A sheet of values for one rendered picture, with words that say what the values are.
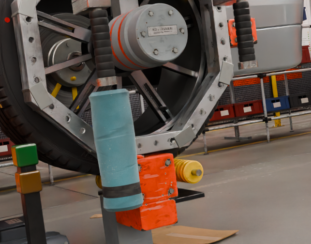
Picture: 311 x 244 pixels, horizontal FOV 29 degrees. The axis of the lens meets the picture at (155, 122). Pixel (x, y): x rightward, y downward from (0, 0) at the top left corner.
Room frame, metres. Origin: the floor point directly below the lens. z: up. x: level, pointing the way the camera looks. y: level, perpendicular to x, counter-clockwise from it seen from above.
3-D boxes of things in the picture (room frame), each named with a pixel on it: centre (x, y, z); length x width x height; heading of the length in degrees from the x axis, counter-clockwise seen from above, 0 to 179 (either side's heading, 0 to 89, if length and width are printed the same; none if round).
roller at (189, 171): (1.63, -0.03, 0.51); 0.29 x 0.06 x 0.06; 27
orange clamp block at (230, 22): (1.63, -0.24, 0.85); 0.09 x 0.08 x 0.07; 117
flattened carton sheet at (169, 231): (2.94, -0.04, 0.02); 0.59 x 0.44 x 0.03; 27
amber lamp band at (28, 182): (1.12, 0.25, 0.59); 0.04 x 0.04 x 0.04; 27
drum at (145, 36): (1.42, 0.00, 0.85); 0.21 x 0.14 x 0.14; 27
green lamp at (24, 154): (1.12, 0.25, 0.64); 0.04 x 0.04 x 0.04; 27
